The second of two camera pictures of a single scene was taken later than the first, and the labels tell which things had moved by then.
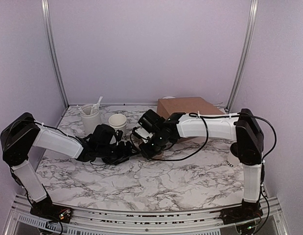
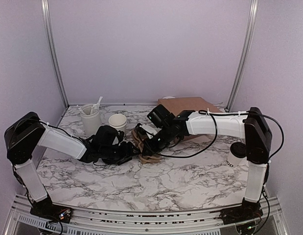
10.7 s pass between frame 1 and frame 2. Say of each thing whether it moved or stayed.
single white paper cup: stayed
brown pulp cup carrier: moved
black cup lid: stayed
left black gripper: stayed
